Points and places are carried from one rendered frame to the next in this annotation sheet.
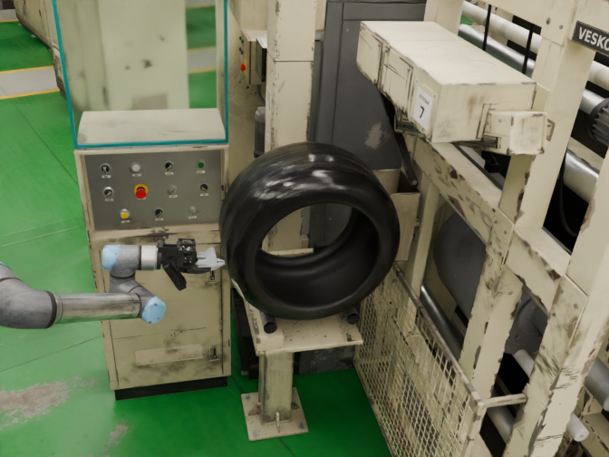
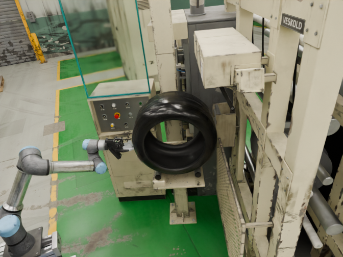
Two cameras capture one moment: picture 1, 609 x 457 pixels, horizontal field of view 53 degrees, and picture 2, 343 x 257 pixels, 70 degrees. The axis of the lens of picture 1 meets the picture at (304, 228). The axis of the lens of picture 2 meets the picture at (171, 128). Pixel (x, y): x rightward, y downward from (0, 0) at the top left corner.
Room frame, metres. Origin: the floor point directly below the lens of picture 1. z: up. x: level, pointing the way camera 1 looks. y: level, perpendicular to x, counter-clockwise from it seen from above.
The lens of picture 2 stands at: (0.31, -0.46, 2.07)
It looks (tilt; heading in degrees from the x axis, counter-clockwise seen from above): 31 degrees down; 19
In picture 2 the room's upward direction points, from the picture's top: 6 degrees counter-clockwise
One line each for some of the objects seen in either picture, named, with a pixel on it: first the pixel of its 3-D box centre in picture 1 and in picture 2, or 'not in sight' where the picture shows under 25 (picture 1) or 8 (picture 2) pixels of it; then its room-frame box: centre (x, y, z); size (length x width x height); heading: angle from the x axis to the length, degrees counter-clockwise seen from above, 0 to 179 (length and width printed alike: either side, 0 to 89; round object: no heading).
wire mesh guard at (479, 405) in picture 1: (401, 378); (226, 204); (1.57, -0.38, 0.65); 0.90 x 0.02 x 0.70; 15
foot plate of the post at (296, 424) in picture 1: (274, 411); (182, 211); (1.94, 0.08, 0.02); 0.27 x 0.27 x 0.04; 15
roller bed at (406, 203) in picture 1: (387, 216); (223, 124); (2.01, -0.31, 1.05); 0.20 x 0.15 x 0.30; 15
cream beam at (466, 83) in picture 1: (431, 74); (220, 53); (1.66, -0.32, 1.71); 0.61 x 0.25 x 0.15; 15
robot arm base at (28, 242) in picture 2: not in sight; (19, 241); (0.93, 0.84, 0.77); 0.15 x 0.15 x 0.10
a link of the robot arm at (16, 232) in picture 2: not in sight; (10, 228); (0.93, 0.84, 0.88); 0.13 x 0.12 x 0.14; 49
